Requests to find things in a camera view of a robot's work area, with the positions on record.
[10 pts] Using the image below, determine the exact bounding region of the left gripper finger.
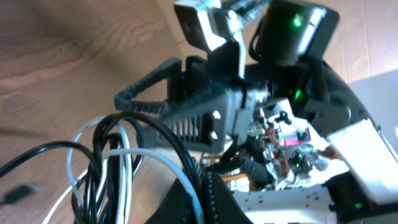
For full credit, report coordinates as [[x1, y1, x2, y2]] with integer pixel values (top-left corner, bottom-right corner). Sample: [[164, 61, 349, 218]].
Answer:
[[152, 172, 252, 224]]

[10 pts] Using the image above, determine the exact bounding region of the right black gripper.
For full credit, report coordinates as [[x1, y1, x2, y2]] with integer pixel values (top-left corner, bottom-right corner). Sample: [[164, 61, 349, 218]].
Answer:
[[114, 43, 271, 153]]

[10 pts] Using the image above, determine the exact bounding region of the white usb cable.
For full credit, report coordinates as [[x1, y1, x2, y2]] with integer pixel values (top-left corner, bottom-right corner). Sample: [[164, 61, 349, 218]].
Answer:
[[40, 116, 206, 224]]

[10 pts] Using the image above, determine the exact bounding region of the black usb cable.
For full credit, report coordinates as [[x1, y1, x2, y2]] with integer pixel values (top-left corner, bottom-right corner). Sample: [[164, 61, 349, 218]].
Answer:
[[0, 111, 203, 224]]

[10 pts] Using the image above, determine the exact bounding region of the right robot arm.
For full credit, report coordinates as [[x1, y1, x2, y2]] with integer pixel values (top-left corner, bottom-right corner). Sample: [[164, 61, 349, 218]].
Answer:
[[114, 1, 397, 205]]

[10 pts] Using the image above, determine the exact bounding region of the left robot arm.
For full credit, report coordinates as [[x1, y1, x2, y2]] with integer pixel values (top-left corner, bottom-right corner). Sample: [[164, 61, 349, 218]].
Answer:
[[146, 172, 338, 224]]

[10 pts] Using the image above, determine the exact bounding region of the wooden chair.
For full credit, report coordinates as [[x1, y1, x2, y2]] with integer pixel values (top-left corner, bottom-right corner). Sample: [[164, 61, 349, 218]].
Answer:
[[200, 152, 258, 191]]

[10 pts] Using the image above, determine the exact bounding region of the seated person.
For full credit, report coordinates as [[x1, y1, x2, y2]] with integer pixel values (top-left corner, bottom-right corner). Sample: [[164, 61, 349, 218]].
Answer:
[[205, 124, 343, 190]]

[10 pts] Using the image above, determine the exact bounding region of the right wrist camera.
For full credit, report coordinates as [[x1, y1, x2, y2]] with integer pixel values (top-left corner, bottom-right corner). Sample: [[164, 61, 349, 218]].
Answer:
[[174, 0, 233, 52]]

